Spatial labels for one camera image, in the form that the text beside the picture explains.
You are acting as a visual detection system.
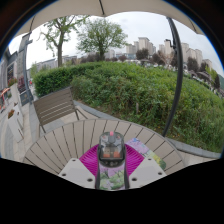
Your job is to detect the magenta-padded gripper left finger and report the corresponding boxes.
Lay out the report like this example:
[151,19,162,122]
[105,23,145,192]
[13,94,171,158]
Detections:
[57,143,102,191]

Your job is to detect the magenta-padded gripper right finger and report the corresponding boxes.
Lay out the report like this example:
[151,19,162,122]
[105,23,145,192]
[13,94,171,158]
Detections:
[123,143,168,191]

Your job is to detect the transparent computer mouse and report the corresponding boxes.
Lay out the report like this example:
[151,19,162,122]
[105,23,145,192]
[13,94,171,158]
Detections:
[97,130,127,168]

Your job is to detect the floral print mouse pad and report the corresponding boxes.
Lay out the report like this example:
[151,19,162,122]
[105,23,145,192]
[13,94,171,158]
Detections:
[99,137,168,192]

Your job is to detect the brown slatted chair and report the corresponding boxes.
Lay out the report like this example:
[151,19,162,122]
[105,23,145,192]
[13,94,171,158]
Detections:
[32,86,89,134]

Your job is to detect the white planter with flowers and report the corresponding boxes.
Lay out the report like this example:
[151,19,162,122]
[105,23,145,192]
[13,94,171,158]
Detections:
[7,108,24,143]

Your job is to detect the dark curved umbrella pole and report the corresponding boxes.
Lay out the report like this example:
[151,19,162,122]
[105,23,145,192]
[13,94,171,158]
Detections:
[162,17,185,138]

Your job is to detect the sparse-leaved tree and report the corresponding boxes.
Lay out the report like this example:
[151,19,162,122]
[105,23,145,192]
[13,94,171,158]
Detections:
[39,14,89,68]

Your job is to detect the dark grey pillar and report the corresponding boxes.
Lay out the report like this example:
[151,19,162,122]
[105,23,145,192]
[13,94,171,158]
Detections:
[16,32,34,107]

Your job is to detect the round leafy tree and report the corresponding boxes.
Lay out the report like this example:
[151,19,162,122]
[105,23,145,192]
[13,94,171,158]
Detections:
[76,18,129,62]

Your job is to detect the beige umbrella canopy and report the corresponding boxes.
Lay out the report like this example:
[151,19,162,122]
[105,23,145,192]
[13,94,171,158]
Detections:
[14,0,204,38]

